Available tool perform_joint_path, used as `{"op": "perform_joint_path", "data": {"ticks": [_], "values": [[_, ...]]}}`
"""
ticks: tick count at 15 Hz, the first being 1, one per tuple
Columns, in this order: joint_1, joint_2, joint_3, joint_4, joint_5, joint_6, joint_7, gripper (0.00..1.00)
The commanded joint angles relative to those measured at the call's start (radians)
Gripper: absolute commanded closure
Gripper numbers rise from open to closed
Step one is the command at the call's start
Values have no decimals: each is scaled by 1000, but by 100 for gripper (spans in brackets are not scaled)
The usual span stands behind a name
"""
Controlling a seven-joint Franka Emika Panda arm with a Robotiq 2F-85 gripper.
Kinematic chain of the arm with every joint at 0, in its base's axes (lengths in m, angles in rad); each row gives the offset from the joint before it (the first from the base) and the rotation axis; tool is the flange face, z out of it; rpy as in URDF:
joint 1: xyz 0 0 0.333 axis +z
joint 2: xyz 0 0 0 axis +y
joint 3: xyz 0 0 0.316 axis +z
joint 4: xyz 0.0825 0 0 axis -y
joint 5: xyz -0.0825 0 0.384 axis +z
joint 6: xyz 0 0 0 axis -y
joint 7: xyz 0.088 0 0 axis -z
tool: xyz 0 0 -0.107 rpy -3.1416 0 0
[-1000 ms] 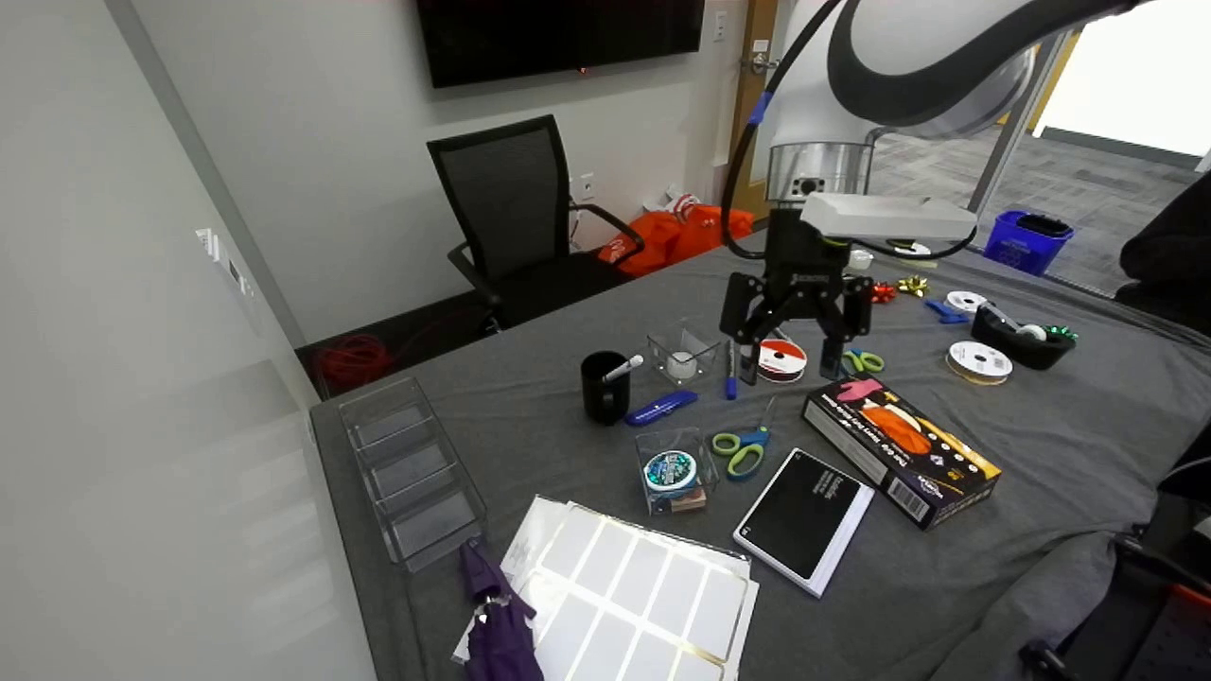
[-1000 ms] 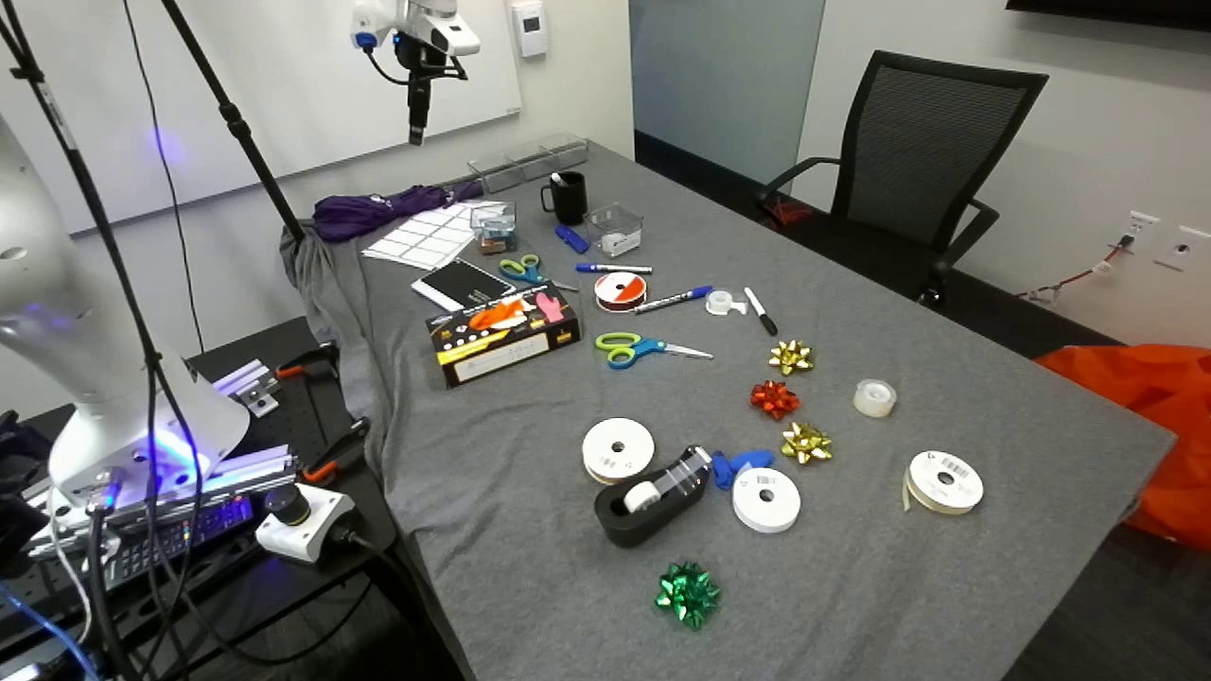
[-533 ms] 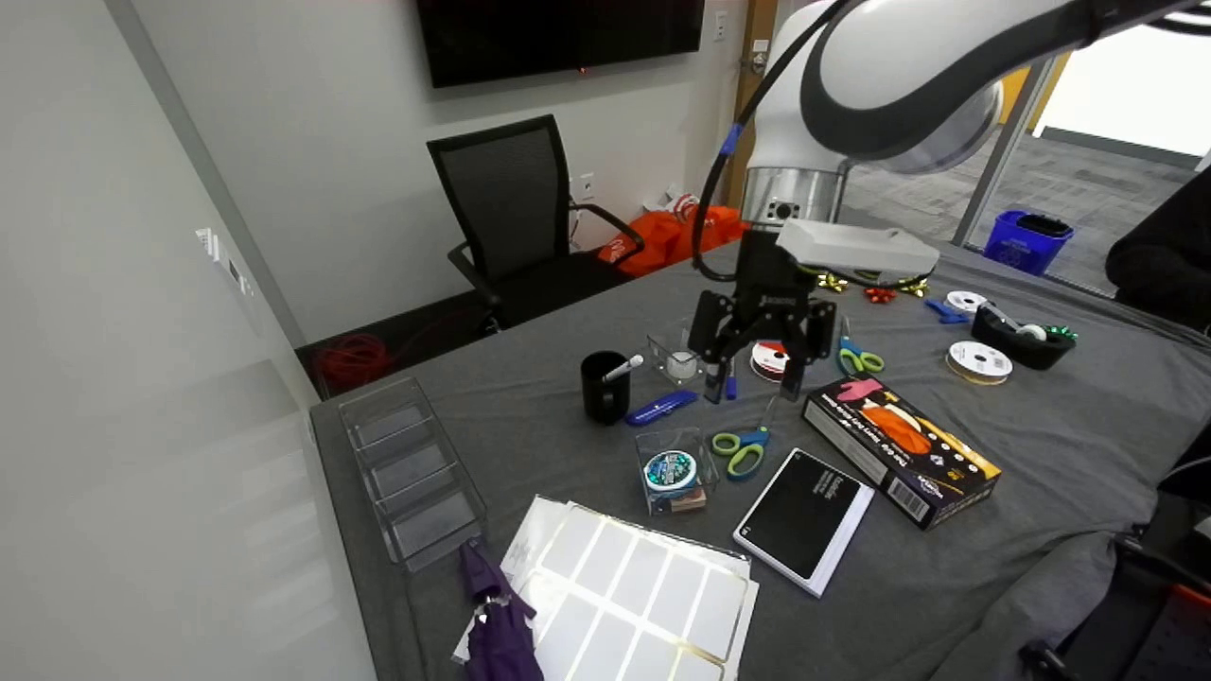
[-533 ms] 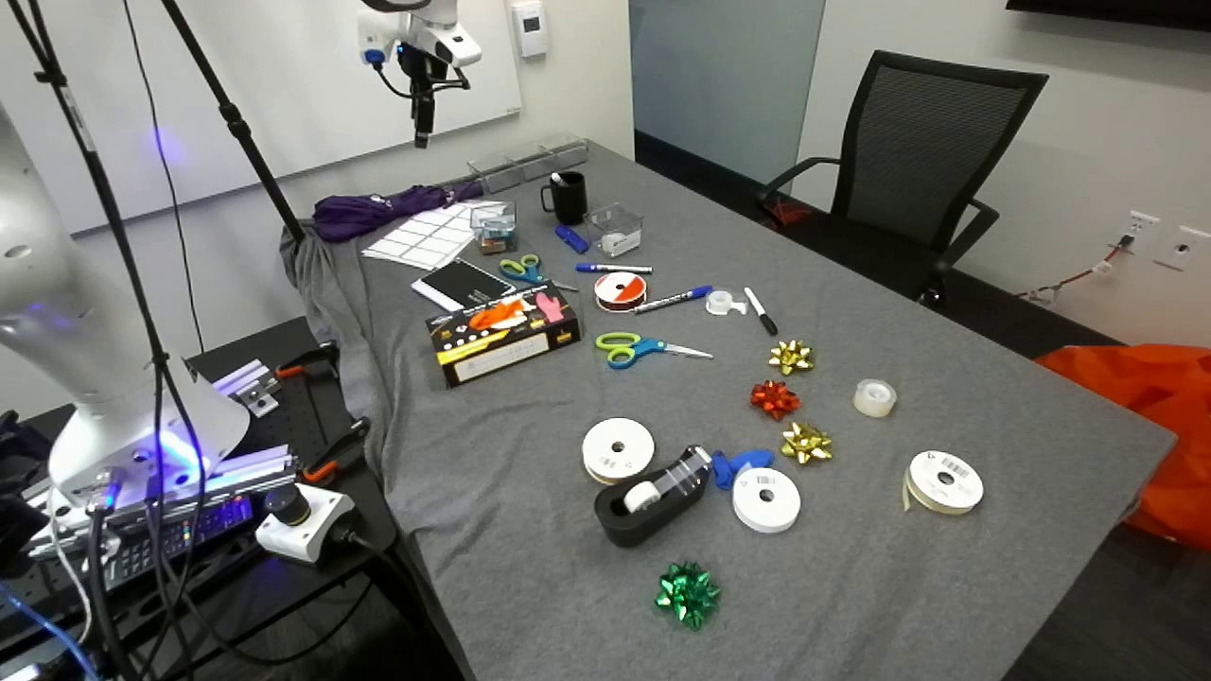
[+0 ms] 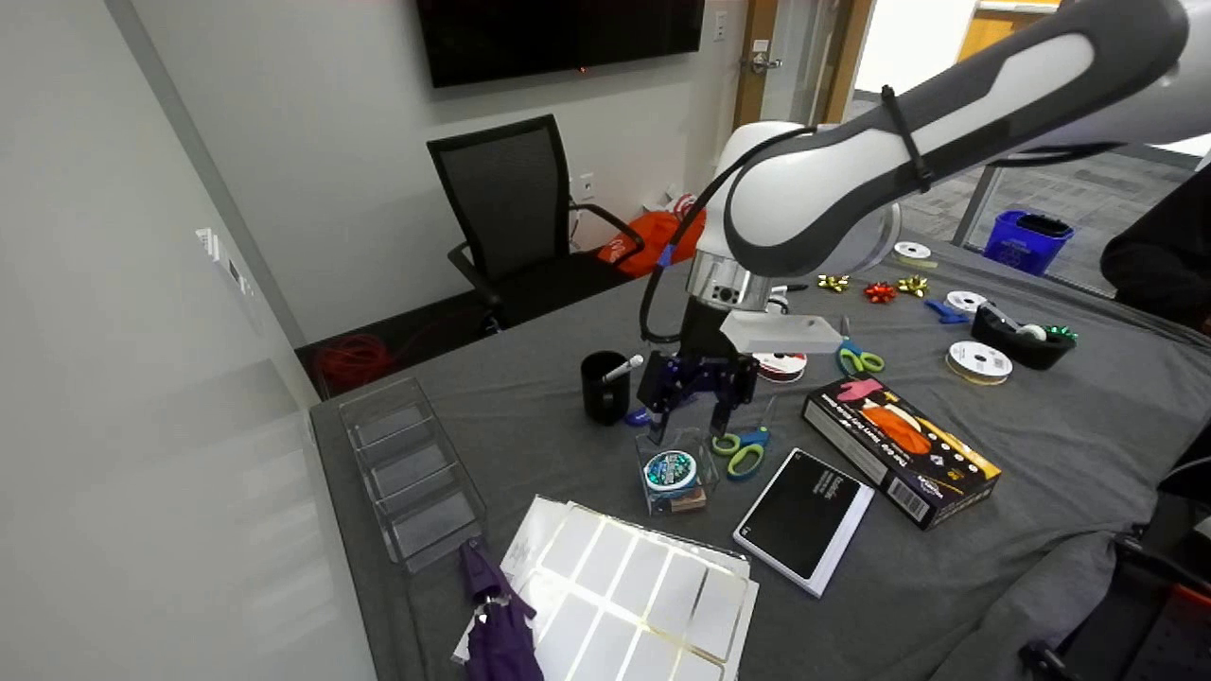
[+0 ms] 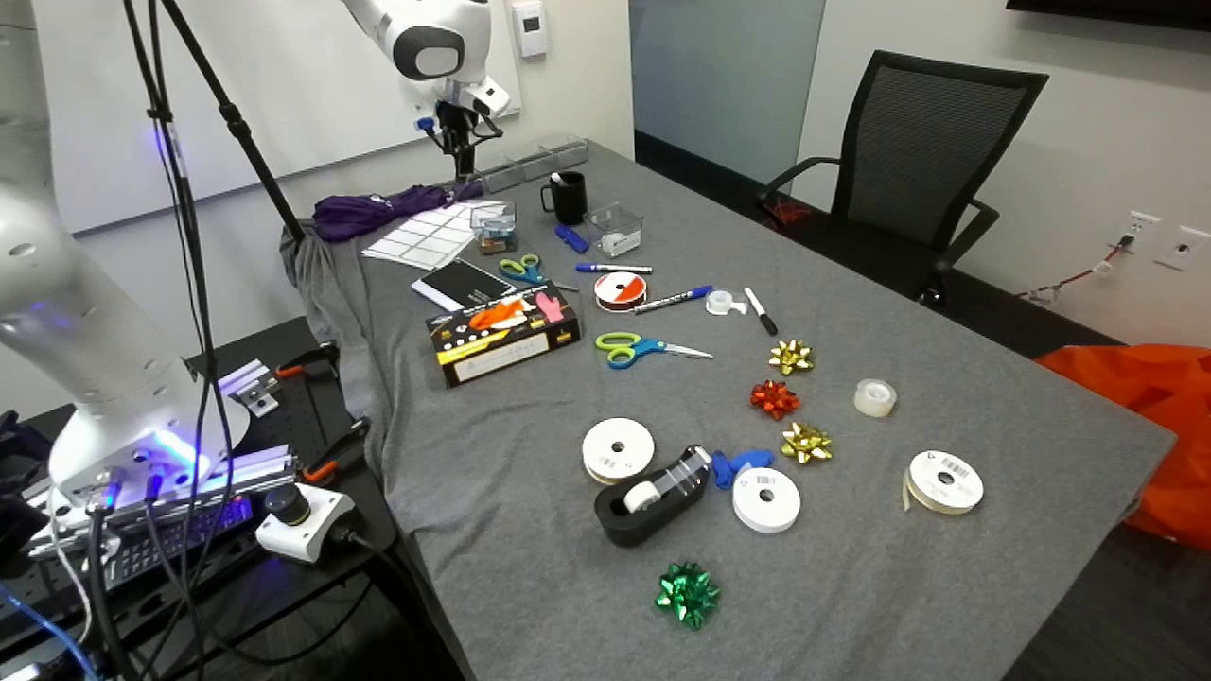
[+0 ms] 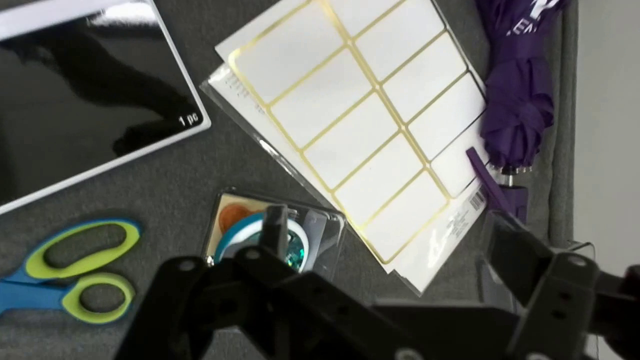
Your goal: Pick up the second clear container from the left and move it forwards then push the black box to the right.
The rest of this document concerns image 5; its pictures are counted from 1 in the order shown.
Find red cable coil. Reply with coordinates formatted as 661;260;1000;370
310;331;405;398

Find black wall television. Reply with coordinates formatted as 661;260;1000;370
412;0;708;89

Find green blue scissors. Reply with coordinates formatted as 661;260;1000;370
831;335;889;383
708;422;777;482

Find black white-edged booklet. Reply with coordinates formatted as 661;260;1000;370
729;442;878;602

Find black mesh office chair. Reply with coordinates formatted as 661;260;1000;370
425;109;646;331

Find white wall thermostat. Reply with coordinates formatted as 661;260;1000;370
193;223;246;296

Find purple cloth bundle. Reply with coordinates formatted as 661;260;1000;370
452;535;544;681

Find black bulky equipment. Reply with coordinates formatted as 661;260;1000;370
1096;161;1211;331

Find orange bag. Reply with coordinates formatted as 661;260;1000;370
597;205;711;279

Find black red floor equipment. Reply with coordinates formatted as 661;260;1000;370
1019;525;1211;681

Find blue plastic bin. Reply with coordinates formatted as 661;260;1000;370
981;206;1075;276

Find clear desk tray organiser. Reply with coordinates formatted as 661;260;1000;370
337;387;488;576

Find black tape dispenser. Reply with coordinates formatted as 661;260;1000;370
969;298;1081;375

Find gray table cloth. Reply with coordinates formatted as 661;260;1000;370
306;201;1211;681

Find black mug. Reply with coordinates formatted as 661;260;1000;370
579;346;637;427

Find black colourful craft box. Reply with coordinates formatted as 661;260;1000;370
800;375;1007;529

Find wooden glass door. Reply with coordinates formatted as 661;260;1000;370
729;0;873;129

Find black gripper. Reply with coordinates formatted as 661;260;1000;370
637;344;763;437

